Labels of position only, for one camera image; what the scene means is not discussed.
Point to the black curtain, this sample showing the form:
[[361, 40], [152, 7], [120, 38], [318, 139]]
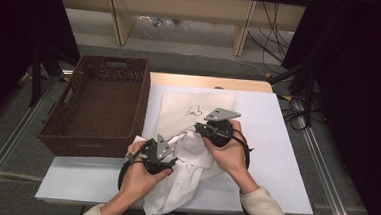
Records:
[[363, 81], [9, 26]]

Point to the wooden shelf unit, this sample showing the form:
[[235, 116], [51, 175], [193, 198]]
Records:
[[184, 7]]

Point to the white-topped wooden table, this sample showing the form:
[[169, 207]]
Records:
[[276, 143]]

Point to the brown woven basket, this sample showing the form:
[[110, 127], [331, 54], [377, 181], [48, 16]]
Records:
[[105, 109]]

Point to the clear plastic clutter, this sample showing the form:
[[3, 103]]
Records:
[[155, 21]]

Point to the white printed cloth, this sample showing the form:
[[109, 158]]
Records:
[[175, 110]]

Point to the black metal stand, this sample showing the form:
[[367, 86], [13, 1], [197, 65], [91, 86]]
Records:
[[36, 78], [309, 94]]

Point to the metal floor rail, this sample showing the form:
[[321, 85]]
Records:
[[327, 189], [9, 143]]

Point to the white shirt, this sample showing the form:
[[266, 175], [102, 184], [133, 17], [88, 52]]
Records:
[[180, 183]]

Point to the person's right hand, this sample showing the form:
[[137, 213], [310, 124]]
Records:
[[232, 160]]

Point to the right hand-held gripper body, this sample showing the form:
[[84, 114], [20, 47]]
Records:
[[220, 132]]

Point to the person's left hand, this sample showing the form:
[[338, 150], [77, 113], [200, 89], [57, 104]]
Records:
[[137, 181]]

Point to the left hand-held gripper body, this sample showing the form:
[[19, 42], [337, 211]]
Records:
[[161, 149]]

